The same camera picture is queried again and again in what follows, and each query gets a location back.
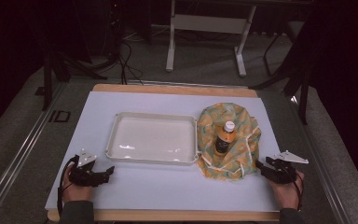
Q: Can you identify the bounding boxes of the black chair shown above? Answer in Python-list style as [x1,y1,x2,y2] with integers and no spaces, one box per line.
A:
[262,20,299,77]

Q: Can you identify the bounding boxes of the white plastic tray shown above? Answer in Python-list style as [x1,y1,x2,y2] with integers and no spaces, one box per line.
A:
[103,111,200,166]

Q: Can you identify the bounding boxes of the black floor bracket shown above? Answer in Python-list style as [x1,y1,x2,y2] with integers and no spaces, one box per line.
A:
[48,109,72,124]

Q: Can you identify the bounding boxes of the orange green patterned cloth bag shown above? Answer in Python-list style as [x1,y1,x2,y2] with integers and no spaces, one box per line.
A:
[196,102,262,182]

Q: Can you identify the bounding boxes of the orange drink bottle white cap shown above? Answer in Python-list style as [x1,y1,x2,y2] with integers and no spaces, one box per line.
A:
[213,119,237,156]

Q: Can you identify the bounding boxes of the person's left hand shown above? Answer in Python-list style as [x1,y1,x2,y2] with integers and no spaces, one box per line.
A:
[61,163,95,203]

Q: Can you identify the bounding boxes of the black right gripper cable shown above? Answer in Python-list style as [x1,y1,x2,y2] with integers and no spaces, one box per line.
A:
[287,164,305,212]

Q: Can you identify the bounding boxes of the aluminium floor rail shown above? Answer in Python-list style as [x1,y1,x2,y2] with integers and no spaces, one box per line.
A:
[288,94,352,224]
[0,81,68,220]

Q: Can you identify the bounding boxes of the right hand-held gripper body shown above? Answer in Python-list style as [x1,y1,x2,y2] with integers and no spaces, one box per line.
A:
[263,149,310,185]

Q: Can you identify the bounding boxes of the black floor cables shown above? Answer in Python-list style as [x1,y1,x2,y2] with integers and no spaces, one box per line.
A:
[113,36,145,86]

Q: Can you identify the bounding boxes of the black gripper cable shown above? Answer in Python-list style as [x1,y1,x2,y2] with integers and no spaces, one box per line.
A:
[56,154,80,217]
[287,164,305,212]

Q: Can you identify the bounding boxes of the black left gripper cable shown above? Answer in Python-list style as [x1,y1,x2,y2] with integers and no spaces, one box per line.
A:
[56,154,80,217]

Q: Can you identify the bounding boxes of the white desk frame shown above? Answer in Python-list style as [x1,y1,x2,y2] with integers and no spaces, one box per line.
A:
[165,0,258,78]

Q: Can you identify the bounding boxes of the person's right hand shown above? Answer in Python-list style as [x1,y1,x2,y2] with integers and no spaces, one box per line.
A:
[268,169,306,211]

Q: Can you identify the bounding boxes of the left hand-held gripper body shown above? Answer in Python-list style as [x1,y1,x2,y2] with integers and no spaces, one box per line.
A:
[68,148,110,188]

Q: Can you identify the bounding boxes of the white table mat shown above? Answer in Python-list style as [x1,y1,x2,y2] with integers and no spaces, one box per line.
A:
[44,90,282,214]

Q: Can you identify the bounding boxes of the black metal stand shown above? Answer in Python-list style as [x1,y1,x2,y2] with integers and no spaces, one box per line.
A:
[35,40,109,112]
[249,55,313,126]

